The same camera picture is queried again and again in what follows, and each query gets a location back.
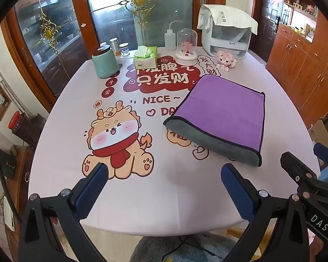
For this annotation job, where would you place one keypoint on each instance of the white countertop appliance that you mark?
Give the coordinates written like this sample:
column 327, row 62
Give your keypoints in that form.
column 226, row 43

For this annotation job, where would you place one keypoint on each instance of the wooden wall cabinet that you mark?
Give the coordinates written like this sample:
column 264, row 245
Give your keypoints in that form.
column 303, row 60

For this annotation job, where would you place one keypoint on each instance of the glass dome with pink figure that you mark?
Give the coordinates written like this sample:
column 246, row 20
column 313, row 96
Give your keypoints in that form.
column 186, row 46

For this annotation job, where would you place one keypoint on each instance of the green ceramic canister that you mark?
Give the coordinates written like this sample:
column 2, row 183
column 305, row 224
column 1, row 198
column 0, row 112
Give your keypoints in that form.
column 105, row 64

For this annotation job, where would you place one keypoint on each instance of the small gold door ornament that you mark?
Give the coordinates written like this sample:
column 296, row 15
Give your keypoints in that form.
column 49, row 32

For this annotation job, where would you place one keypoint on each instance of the green tissue pack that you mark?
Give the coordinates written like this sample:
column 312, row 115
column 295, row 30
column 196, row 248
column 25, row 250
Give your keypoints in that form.
column 144, row 57

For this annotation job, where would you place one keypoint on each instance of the metal lid glass jar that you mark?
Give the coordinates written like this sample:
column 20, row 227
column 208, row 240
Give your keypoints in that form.
column 114, row 46

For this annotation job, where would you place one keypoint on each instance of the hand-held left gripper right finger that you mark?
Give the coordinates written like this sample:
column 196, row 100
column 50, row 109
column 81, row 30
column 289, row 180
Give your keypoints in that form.
column 236, row 193

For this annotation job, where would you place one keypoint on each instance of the grey fluffy rug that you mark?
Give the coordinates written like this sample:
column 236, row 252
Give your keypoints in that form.
column 158, row 248

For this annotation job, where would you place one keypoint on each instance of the pink dragon toy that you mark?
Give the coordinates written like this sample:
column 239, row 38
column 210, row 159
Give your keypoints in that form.
column 226, row 60

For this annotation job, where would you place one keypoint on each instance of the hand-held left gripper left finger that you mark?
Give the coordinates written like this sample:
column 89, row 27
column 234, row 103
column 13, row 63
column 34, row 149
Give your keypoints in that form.
column 94, row 189

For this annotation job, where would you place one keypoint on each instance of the dark wooden door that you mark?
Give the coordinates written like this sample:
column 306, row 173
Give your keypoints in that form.
column 267, row 24

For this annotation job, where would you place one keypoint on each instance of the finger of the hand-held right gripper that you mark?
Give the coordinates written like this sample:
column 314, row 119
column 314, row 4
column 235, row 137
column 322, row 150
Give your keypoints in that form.
column 292, row 167
column 326, row 154

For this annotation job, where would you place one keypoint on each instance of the small white lid jar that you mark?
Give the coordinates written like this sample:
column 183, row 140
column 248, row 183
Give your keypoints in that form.
column 103, row 44

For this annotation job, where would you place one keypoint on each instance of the printed cartoon tablecloth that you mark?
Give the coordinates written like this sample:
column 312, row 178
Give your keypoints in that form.
column 153, row 196

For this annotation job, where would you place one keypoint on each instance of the purple and grey towel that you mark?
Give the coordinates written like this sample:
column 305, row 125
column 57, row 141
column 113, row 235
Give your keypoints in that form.
column 224, row 112

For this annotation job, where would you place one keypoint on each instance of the white squeeze bottle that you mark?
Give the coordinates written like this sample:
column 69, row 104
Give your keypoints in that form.
column 169, row 39

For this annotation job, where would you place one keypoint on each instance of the glass sliding door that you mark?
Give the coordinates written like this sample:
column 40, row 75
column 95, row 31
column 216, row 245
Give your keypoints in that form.
column 76, row 27

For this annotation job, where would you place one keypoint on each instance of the small clear glass jar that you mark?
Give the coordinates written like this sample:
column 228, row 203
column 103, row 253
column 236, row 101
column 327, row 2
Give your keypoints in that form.
column 124, row 49

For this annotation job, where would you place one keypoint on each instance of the white cloth cover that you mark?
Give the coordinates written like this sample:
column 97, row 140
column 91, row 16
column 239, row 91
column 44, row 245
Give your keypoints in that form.
column 226, row 16

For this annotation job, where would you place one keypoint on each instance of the cardboard box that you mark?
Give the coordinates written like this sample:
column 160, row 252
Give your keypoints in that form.
column 318, row 131

